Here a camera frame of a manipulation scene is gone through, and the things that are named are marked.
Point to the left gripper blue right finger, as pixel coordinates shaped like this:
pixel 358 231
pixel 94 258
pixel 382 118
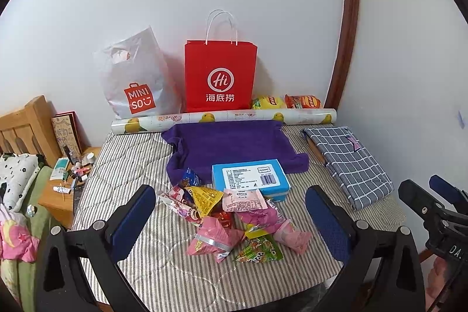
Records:
pixel 334 225

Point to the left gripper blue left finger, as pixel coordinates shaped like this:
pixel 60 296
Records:
pixel 126 223

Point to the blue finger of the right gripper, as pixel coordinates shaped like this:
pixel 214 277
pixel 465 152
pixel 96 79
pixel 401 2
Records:
pixel 420 202
pixel 449 192

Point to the yellow snack packet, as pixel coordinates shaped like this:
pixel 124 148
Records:
pixel 205 199

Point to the magenta snack packet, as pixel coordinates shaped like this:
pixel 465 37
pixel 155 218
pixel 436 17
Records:
pixel 213 238

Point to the green candy packet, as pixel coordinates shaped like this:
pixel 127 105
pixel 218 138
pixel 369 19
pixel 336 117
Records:
pixel 260 250

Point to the light pink Wolong snack packet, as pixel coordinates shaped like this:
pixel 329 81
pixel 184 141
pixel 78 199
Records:
pixel 243 200

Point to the pink cartoon snack packet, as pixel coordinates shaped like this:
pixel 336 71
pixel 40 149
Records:
pixel 181 203

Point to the grey checked fabric pouch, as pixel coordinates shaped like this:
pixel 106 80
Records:
pixel 352 166

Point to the striped quilted mattress cover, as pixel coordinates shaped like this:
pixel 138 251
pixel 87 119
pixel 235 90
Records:
pixel 159 269

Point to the blue snack packet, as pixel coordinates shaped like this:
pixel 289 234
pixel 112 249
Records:
pixel 189 179

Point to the white cream tube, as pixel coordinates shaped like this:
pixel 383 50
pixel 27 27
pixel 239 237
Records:
pixel 61 190

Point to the wooden nightstand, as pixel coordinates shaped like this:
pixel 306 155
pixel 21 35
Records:
pixel 60 206

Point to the blue tissue box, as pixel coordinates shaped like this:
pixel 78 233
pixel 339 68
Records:
pixel 267 176

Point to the purple towel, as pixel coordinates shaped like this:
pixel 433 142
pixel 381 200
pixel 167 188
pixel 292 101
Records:
pixel 199 146

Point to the duck print wrapping roll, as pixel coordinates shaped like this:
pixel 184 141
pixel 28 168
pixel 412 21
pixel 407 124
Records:
pixel 291 116

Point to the brown framed notebook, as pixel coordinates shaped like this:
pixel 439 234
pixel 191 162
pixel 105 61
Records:
pixel 66 132

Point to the pink star plush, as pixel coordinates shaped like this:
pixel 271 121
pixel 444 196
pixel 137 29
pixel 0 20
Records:
pixel 17 243

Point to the white spotted pillow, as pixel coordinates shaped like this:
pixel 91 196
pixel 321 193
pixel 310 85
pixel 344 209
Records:
pixel 18 172

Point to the white Miniso plastic bag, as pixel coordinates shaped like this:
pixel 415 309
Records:
pixel 135 78

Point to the orange chips bag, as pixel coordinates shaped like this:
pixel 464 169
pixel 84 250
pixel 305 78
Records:
pixel 302 101

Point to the wooden bed headboard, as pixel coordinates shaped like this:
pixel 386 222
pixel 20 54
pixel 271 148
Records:
pixel 29 131

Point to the yellow chips bag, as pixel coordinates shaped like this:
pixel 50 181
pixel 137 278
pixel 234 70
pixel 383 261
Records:
pixel 268 102

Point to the red paper Haidilao bag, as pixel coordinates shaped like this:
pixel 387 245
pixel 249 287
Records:
pixel 219 74

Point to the brown wooden door frame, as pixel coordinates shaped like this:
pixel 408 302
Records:
pixel 346 44

